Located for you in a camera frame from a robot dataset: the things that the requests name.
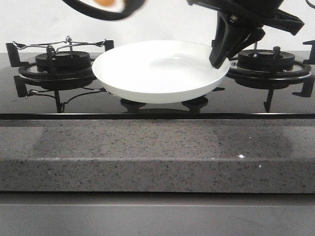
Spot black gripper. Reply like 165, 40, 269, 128
187, 0, 305, 68

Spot white round plate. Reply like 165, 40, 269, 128
92, 40, 229, 104

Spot black gas burner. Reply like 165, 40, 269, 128
35, 51, 91, 72
237, 49, 295, 71

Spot wire trivet ring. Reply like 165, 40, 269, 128
12, 35, 107, 55

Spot black right pan support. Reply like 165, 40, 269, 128
226, 40, 315, 97

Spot black small frying pan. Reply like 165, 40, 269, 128
64, 0, 145, 21

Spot black pan support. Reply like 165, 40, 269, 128
5, 40, 118, 98
226, 40, 315, 97

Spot black left pan support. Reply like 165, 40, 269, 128
5, 40, 118, 98

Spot black glass gas cooktop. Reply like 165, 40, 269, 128
0, 53, 315, 120

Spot fried egg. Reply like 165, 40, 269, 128
81, 0, 126, 13

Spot black right gas burner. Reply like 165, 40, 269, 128
237, 49, 295, 71

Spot black left gas burner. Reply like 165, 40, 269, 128
35, 51, 91, 72

